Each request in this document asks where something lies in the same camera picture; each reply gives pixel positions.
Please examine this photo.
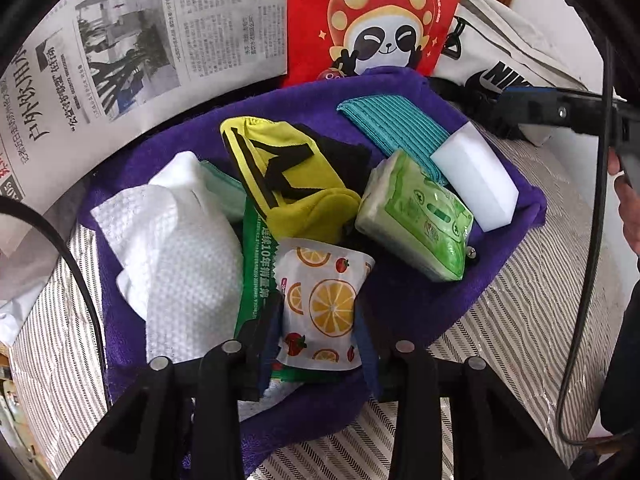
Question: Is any teal striped dish cloth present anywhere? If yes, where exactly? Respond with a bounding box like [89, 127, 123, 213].
[337, 97, 453, 188]

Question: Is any hand-held gripper cable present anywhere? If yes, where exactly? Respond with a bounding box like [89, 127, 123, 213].
[555, 0, 640, 446]
[0, 195, 113, 406]

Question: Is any beige waist bag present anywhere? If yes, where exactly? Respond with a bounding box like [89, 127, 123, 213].
[432, 0, 626, 148]

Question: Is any fruit-print wipes pack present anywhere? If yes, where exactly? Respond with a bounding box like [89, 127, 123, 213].
[274, 240, 376, 372]

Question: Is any left hand-held gripper cable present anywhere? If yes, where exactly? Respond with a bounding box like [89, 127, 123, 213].
[0, 195, 113, 406]

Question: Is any white sponge block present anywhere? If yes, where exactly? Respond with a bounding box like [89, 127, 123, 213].
[430, 122, 521, 233]

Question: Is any person's right hand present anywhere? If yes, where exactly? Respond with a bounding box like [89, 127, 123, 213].
[606, 150, 640, 261]

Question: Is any dark green tissue pack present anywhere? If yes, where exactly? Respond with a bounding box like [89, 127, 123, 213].
[232, 195, 321, 386]

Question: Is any red panda-print paper bag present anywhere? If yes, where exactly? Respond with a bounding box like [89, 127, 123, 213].
[277, 0, 471, 91]

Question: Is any white textured tissue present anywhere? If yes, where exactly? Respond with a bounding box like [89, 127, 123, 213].
[91, 185, 246, 366]

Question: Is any yellow pouch with black straps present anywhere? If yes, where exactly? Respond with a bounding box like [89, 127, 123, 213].
[220, 115, 373, 248]

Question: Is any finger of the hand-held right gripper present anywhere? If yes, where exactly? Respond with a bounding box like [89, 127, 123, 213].
[500, 86, 628, 136]

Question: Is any newspaper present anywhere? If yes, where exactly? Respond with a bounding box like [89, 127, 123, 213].
[0, 0, 293, 261]

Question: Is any person's dark clothing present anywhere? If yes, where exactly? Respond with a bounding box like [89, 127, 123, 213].
[597, 270, 640, 441]

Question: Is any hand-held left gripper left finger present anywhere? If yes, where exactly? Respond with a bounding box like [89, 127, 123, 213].
[60, 305, 283, 480]

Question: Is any light green wet wipes pack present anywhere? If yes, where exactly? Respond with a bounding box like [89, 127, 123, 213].
[355, 149, 475, 282]

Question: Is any purple towel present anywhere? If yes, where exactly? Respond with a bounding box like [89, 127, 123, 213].
[77, 67, 548, 471]

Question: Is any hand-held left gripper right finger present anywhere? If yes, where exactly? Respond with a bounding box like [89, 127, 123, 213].
[352, 300, 576, 480]

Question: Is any white and mint cloth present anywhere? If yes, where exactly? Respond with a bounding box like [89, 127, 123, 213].
[149, 151, 246, 223]

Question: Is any right hand-held gripper cable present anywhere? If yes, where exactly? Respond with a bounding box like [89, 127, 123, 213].
[555, 0, 640, 446]

